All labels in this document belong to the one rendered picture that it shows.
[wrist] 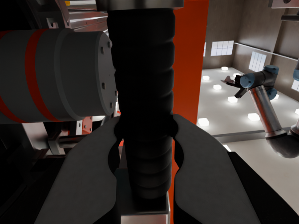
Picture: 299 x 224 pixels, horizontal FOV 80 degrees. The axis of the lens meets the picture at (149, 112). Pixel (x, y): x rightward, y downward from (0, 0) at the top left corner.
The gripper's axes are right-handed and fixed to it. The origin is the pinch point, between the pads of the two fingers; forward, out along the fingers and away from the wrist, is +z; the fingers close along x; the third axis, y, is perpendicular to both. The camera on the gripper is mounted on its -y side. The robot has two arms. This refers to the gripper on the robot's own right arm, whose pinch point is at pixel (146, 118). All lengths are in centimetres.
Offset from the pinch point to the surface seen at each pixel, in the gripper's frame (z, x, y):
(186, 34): 60, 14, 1
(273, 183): 437, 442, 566
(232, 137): 681, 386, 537
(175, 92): 60, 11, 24
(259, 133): 694, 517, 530
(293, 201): 363, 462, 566
